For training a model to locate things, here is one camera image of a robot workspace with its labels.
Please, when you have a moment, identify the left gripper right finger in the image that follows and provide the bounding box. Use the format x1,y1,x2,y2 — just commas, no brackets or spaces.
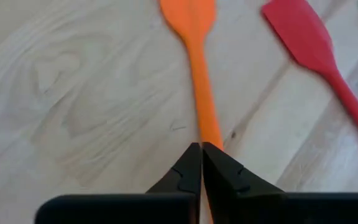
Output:
202,142,358,224

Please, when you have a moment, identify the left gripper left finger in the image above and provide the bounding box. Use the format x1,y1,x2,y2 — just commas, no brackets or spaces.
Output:
34,142,202,224

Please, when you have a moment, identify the orange silicone spatula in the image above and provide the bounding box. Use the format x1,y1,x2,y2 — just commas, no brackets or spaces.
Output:
158,0,225,224

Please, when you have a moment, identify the red silicone spatula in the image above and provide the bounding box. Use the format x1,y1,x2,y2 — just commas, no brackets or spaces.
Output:
261,0,358,170

